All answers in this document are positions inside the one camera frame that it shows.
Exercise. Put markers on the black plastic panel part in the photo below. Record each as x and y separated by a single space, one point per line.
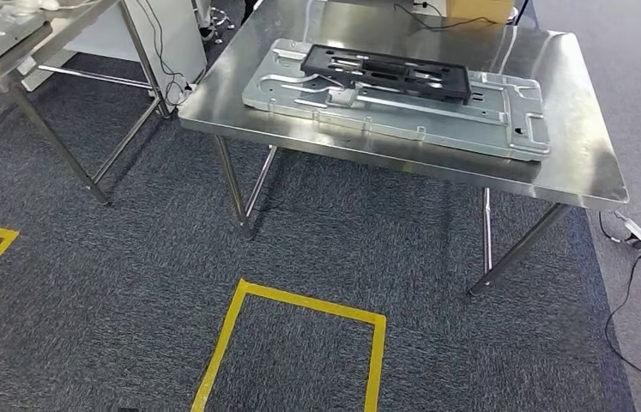
456 85

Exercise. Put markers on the stainless steel workbench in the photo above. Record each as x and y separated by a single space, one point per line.
570 142

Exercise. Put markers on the chrome chair base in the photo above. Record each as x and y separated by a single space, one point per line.
218 23

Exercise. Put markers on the white cabinet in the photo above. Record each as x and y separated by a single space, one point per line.
183 40

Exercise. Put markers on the cardboard box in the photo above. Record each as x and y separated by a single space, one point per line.
479 10

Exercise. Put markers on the stainless steel side table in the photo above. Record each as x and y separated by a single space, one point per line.
70 28

